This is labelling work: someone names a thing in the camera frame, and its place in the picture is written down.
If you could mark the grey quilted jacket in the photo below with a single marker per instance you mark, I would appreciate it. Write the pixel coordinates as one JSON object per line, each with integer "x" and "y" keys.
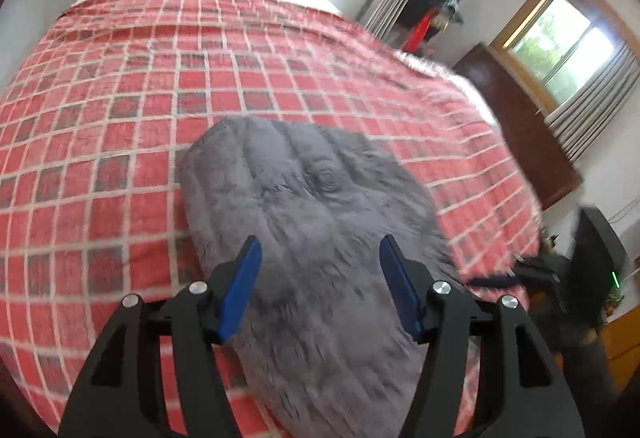
{"x": 320, "y": 218}

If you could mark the hanging black and red clothes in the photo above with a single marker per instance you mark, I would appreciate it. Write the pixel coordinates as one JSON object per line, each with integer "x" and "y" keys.
{"x": 435, "y": 3}

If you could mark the narrow wooden frame window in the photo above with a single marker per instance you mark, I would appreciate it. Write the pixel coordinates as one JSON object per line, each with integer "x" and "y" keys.
{"x": 555, "y": 48}

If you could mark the person's right forearm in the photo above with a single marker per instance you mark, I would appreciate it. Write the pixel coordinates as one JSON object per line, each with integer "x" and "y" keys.
{"x": 592, "y": 363}

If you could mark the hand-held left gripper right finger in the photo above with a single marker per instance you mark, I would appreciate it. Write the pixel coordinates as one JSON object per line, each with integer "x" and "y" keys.
{"x": 400, "y": 288}

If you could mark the bed with red plaid blanket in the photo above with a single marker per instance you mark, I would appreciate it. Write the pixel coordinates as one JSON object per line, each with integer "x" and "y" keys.
{"x": 100, "y": 118}

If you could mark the dark wooden headboard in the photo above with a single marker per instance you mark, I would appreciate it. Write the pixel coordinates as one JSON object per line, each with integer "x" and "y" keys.
{"x": 520, "y": 128}

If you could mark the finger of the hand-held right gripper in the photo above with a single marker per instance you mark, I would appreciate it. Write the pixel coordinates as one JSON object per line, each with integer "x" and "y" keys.
{"x": 495, "y": 280}
{"x": 537, "y": 264}

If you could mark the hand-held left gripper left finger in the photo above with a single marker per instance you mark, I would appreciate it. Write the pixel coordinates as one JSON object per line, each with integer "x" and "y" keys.
{"x": 240, "y": 288}

